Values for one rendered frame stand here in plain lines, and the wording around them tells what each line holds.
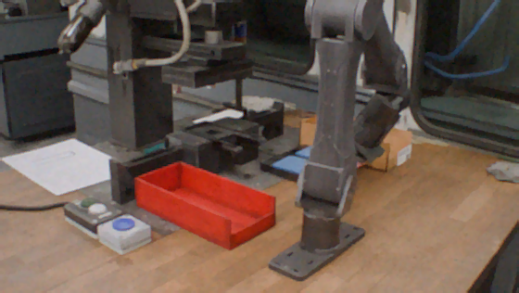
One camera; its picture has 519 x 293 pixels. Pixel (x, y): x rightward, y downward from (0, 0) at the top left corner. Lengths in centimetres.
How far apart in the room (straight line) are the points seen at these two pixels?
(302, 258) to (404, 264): 17
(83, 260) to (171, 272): 15
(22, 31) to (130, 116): 291
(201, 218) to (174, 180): 21
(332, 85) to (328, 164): 12
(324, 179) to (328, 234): 9
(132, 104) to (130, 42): 15
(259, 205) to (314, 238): 16
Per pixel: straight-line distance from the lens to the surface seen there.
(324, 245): 88
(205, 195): 109
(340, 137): 83
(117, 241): 91
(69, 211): 102
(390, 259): 92
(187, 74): 110
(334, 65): 81
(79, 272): 89
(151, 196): 103
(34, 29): 424
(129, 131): 137
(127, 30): 131
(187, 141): 116
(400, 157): 131
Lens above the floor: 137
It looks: 20 degrees down
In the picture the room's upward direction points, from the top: 1 degrees clockwise
